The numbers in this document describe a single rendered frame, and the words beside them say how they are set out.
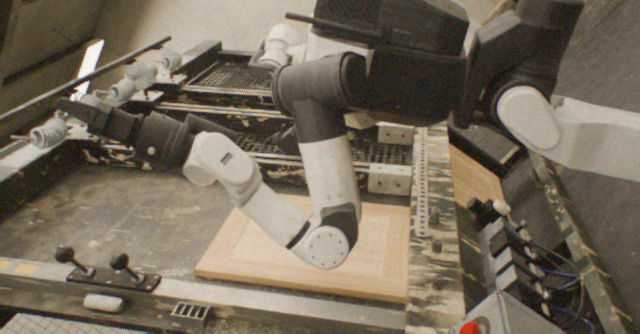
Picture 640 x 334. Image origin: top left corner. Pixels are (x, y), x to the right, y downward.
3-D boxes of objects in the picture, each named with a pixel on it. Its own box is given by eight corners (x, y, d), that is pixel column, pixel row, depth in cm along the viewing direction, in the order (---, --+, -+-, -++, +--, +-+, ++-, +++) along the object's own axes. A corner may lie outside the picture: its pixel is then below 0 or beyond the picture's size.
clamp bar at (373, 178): (409, 199, 149) (416, 125, 138) (49, 163, 168) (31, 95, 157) (410, 183, 157) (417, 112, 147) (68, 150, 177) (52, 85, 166)
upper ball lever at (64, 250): (95, 284, 110) (64, 260, 99) (79, 282, 111) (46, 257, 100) (102, 267, 112) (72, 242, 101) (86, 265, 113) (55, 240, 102)
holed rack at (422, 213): (428, 238, 123) (428, 236, 123) (415, 237, 123) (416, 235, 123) (426, 60, 269) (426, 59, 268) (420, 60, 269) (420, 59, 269)
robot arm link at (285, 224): (243, 202, 98) (317, 265, 100) (235, 217, 87) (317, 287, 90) (279, 162, 96) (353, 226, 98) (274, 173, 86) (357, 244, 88)
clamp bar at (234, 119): (411, 147, 181) (418, 84, 171) (111, 122, 200) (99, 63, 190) (412, 136, 190) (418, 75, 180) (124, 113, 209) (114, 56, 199)
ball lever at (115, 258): (146, 291, 108) (120, 267, 97) (129, 289, 109) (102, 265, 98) (152, 274, 110) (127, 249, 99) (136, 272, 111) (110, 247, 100)
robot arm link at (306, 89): (369, 128, 90) (354, 51, 87) (344, 139, 82) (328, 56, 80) (315, 134, 96) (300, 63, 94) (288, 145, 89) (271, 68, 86)
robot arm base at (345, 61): (385, 105, 91) (371, 43, 89) (352, 125, 81) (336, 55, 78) (317, 115, 100) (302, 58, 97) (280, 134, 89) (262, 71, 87)
